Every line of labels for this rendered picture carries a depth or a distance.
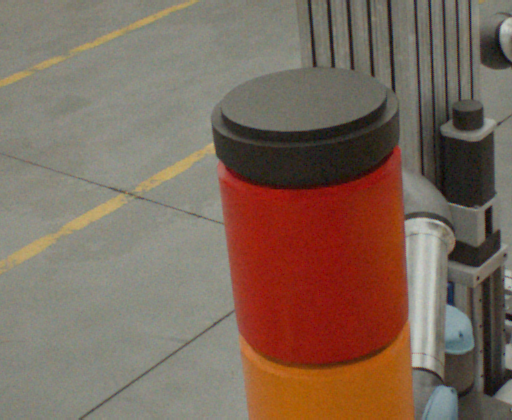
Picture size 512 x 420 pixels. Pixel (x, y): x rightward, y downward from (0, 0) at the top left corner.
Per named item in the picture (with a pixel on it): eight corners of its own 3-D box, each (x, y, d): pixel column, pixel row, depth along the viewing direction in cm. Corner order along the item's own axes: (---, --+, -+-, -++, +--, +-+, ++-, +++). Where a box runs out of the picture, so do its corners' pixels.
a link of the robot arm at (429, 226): (462, 201, 195) (457, 465, 161) (394, 202, 197) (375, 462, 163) (460, 149, 187) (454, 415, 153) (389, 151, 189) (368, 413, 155)
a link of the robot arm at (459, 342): (474, 396, 216) (473, 333, 210) (399, 395, 219) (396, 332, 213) (475, 358, 227) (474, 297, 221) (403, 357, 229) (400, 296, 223)
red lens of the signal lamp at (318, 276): (329, 390, 32) (313, 212, 29) (201, 328, 35) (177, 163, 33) (445, 308, 35) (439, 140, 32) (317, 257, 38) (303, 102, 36)
